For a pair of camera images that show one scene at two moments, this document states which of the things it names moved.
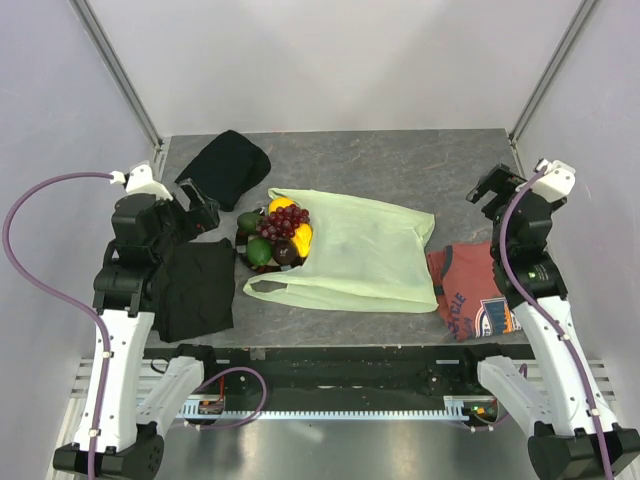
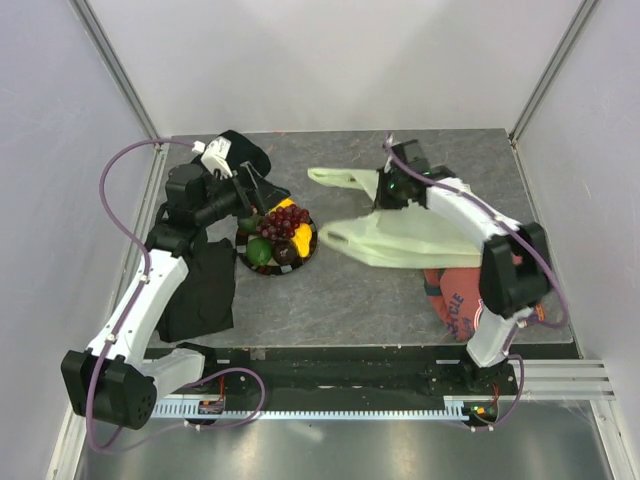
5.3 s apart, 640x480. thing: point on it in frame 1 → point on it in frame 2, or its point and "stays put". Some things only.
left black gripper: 202,217 → 262,195
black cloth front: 195,290 stays put
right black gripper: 503,181 → 381,200
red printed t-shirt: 467,292 stays put
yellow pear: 303,238 stays put
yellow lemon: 280,202 stays put
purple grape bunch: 282,223 stays put
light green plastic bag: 360,254 → 407,233
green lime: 259,251 stays put
